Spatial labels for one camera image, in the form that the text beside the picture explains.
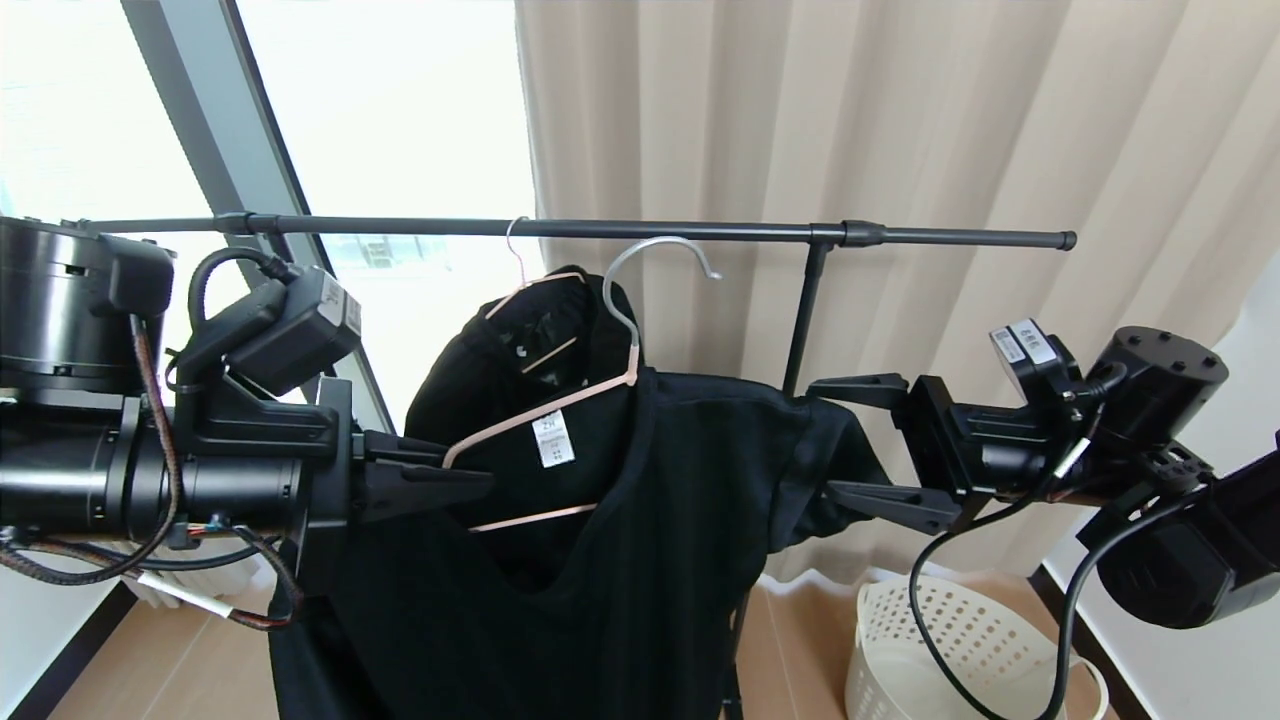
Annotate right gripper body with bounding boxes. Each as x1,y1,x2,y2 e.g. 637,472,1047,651
895,375,1081,501

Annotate black shorts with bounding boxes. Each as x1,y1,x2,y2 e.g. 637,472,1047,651
405,268,641,476

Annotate window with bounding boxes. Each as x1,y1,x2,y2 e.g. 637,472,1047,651
0,0,548,436

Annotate black cable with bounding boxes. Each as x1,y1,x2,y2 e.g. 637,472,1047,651
908,485,1206,720
187,247,301,351

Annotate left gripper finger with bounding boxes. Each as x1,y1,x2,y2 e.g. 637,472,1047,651
355,432,451,466
360,470,496,521

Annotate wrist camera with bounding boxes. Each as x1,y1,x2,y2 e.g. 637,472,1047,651
170,265,363,461
988,318,1088,408

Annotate pink clothes hanger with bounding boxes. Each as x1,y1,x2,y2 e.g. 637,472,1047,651
443,237,723,533
485,217,591,376

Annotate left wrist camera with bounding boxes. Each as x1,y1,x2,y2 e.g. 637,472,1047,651
170,265,363,461

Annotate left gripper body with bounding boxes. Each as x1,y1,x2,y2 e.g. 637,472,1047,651
0,380,359,596

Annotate white laundry basket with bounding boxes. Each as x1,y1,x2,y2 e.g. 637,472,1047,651
845,575,1111,720

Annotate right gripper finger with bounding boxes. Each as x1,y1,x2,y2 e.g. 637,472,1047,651
825,480,963,536
808,373,911,411

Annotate beige curtain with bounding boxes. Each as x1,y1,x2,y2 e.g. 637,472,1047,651
100,545,263,611
517,0,1280,591

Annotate black shirt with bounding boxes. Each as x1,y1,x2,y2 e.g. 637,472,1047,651
268,370,891,720

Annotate black clothes rack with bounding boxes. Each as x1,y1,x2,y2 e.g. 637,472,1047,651
85,212,1079,720

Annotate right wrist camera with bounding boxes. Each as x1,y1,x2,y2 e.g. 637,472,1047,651
988,318,1088,408

